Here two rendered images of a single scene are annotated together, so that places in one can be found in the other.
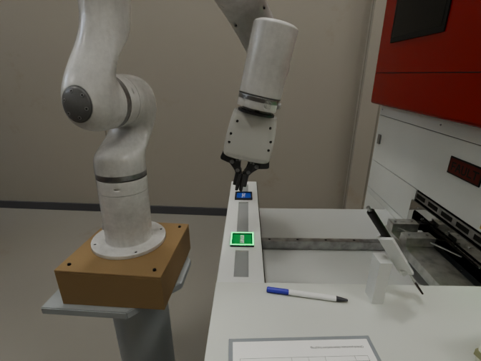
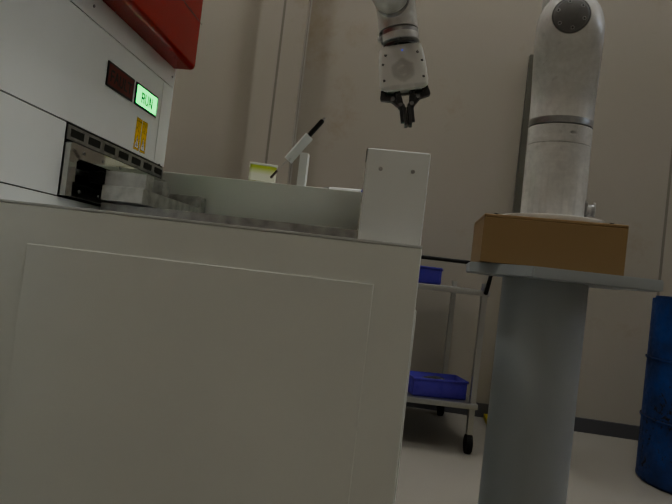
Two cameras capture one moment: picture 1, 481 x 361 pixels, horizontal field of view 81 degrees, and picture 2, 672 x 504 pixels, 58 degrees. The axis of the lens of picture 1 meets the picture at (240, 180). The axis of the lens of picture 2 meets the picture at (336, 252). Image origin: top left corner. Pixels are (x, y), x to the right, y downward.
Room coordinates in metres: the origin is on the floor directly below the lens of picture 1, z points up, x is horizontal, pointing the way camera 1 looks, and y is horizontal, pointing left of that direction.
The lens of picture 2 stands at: (1.88, -0.02, 0.77)
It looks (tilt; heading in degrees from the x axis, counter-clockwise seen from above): 2 degrees up; 184
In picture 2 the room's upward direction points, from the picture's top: 7 degrees clockwise
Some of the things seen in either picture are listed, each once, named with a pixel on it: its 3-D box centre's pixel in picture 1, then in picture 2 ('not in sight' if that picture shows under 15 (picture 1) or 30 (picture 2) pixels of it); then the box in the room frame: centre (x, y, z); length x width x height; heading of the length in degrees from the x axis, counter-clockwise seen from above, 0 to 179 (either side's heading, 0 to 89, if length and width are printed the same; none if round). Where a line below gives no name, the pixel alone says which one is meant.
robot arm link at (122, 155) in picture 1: (124, 124); (566, 63); (0.70, 0.29, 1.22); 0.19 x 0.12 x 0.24; 165
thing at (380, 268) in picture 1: (390, 266); (297, 160); (0.39, -0.25, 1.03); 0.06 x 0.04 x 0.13; 89
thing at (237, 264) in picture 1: (243, 237); (393, 215); (0.71, -0.01, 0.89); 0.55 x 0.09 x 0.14; 179
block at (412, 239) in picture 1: (416, 238); (146, 186); (0.69, -0.50, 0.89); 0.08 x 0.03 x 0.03; 89
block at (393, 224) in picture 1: (402, 225); (129, 180); (0.77, -0.51, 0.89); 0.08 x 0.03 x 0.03; 89
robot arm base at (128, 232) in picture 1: (126, 208); (555, 176); (0.66, 0.30, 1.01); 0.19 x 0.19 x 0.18
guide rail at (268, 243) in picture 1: (339, 243); (229, 224); (0.76, -0.31, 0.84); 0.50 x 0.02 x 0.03; 89
